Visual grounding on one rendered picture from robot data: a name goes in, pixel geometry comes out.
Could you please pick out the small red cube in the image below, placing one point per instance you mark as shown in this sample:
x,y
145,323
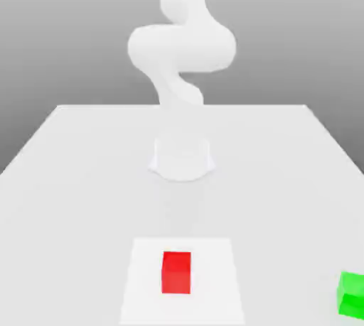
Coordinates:
x,y
176,272

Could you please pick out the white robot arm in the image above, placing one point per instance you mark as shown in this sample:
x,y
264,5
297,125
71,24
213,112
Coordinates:
x,y
182,47

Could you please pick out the small green cube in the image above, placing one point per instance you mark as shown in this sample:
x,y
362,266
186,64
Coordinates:
x,y
352,294

